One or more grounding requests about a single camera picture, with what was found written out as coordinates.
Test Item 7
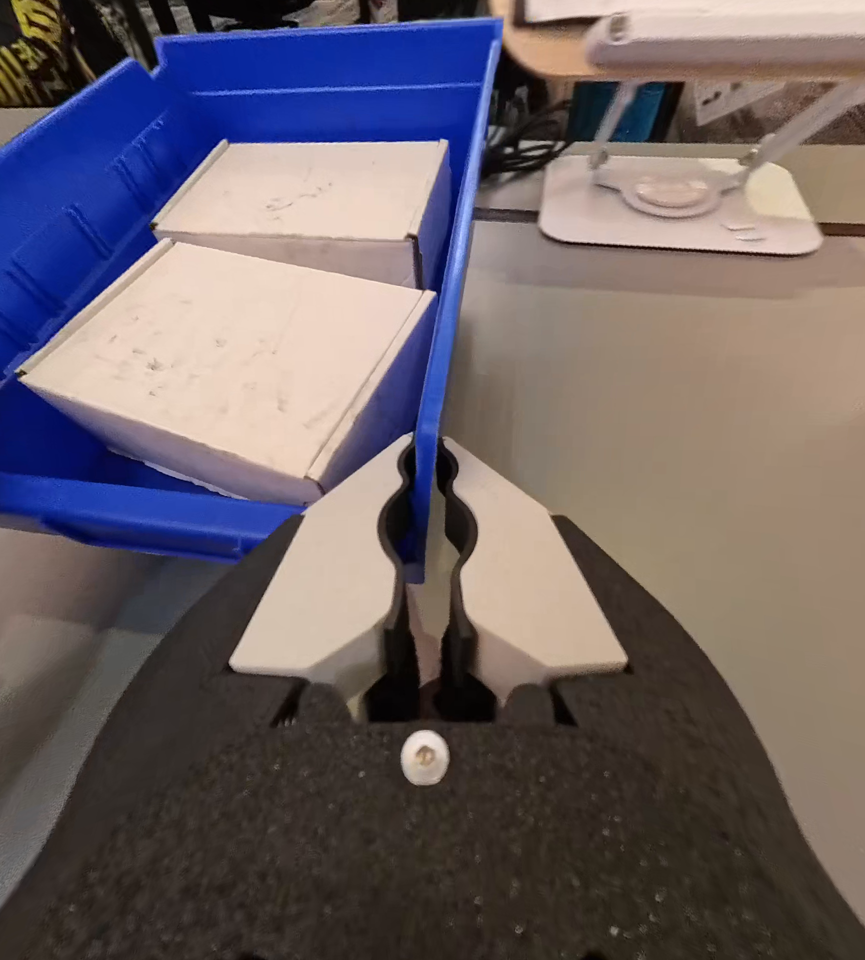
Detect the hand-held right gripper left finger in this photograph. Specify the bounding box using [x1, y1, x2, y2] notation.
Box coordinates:
[228, 433, 419, 723]

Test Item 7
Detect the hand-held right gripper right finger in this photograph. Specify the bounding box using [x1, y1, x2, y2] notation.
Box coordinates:
[438, 436, 629, 706]

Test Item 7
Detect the blue plastic bin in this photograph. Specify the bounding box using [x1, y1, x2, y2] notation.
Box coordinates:
[0, 18, 505, 585]

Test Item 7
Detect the white cardboard mailer box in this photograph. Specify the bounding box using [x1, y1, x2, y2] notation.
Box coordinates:
[151, 138, 452, 290]
[18, 240, 440, 505]

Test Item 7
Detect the white metal document stand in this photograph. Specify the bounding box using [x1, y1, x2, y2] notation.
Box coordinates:
[539, 11, 865, 256]

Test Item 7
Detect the teal blue object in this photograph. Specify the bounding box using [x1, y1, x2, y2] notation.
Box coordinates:
[575, 78, 666, 144]

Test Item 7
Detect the white power strip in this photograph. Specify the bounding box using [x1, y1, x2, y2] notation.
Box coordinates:
[695, 78, 779, 125]

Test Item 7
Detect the round table with instruction sheet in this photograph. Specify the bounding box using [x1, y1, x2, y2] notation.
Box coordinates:
[488, 0, 865, 80]

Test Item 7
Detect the black cable bundle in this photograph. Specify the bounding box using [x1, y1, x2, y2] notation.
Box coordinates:
[481, 97, 576, 177]

